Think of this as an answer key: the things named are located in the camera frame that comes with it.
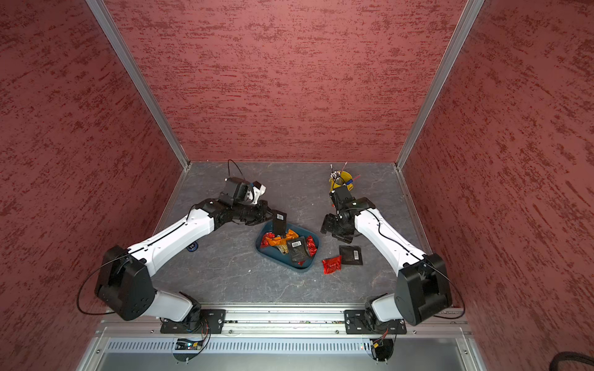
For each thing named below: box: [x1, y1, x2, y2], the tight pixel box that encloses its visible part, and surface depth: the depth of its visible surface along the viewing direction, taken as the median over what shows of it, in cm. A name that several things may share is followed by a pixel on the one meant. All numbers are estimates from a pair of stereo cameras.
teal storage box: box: [255, 221, 321, 271], surface depth 89 cm
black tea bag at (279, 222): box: [272, 208, 287, 237], surface depth 84 cm
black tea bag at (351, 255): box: [338, 245, 364, 266], surface depth 91 cm
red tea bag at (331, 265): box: [321, 255, 343, 275], surface depth 85 cm
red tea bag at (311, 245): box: [306, 234, 318, 258], surface depth 90 cm
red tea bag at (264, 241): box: [259, 231, 277, 249], surface depth 90 cm
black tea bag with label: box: [287, 235, 310, 263], surface depth 87 cm
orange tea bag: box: [267, 229, 300, 247], surface depth 89 cm
